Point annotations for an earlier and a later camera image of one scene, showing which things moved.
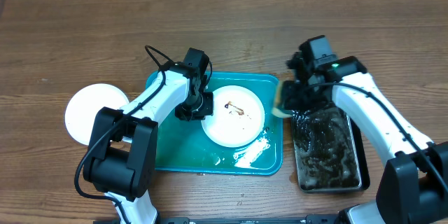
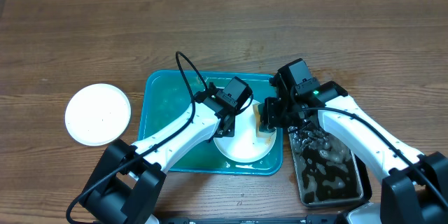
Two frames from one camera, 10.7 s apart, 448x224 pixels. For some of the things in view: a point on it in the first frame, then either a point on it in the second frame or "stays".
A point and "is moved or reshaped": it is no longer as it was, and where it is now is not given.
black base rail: [313, 218] stays
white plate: [238, 117] is moved or reshaped
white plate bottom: [84, 106] stays
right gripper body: [301, 97] -> [281, 115]
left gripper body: [197, 107] -> [229, 130]
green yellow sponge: [279, 110] is moved or reshaped
